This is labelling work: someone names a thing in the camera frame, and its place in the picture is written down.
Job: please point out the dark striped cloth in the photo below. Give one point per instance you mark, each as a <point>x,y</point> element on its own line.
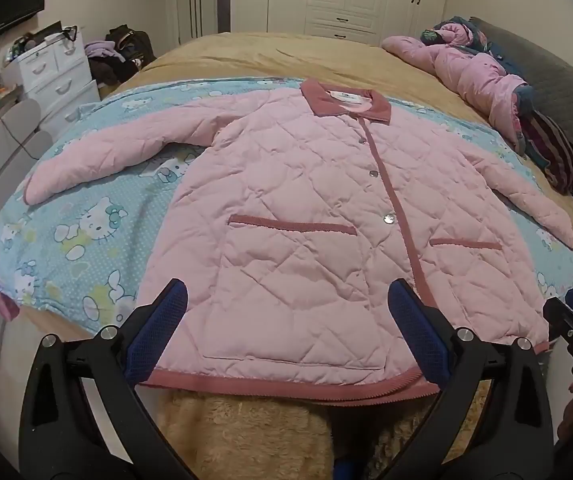
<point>551,150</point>

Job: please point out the purple cloth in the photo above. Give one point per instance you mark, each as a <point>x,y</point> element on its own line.
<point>99,50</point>

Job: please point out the black bag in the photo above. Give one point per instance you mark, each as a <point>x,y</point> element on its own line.
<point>131,45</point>

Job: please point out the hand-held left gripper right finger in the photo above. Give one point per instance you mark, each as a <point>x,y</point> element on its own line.
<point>416,332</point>

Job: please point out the pink comforter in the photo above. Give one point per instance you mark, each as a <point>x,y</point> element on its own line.
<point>466,70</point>

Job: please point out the pink quilted jacket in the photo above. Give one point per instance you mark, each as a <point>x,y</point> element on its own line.
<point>291,210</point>

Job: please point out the white drawer cabinet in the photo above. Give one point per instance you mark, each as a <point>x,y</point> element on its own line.
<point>51,67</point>

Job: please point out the tan bed sheet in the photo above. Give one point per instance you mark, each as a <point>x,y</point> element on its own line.
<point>291,55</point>

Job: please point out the beige fluffy blanket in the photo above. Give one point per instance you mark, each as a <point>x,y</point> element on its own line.
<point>246,435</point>

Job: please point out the blue cartoon print blanket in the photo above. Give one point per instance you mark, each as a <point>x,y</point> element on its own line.
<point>91,210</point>

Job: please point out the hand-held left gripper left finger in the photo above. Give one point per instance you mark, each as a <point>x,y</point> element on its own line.
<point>159,332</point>

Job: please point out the white door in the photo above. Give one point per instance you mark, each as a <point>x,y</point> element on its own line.
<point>196,10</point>

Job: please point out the grey quilted headboard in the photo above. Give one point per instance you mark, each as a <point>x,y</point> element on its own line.
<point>556,85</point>

